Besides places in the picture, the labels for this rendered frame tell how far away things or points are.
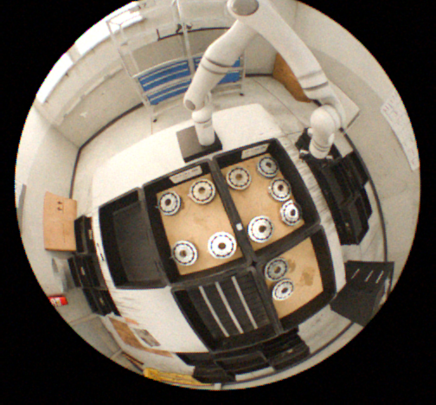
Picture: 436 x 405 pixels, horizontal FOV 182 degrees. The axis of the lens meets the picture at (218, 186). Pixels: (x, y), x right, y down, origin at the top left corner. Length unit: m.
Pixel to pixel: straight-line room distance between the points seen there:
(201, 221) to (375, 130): 3.06
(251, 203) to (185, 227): 0.28
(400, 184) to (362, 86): 1.82
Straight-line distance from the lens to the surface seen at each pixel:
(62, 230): 3.02
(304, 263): 0.64
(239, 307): 0.62
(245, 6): 0.34
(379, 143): 3.06
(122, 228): 0.71
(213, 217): 0.51
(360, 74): 3.14
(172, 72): 2.10
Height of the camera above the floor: 1.34
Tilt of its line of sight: 71 degrees down
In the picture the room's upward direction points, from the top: 9 degrees counter-clockwise
